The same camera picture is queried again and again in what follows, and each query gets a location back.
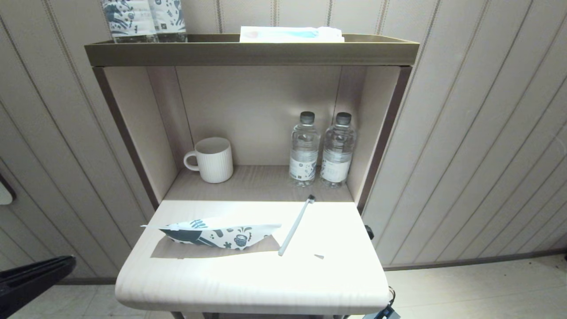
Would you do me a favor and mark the blue patterned plastic bag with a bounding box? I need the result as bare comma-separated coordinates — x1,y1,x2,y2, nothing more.
141,216,282,251

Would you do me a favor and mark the white ribbed ceramic mug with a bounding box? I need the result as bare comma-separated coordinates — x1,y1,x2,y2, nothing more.
183,137,234,184

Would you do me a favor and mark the white toothbrush with dark head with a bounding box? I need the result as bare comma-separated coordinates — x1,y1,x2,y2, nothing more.
278,195,316,257

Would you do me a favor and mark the beige wooden shelf cabinet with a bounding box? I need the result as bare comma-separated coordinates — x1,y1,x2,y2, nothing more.
92,66,412,319

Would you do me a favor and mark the clear water bottle black cap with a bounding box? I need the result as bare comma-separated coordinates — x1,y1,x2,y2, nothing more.
289,111,321,187
320,112,357,188

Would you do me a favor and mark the black blue plastic part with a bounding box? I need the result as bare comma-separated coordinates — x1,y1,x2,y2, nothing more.
363,286,401,319

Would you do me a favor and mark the white blue tissue pack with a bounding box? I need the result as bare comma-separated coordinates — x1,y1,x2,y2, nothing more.
240,26,345,43

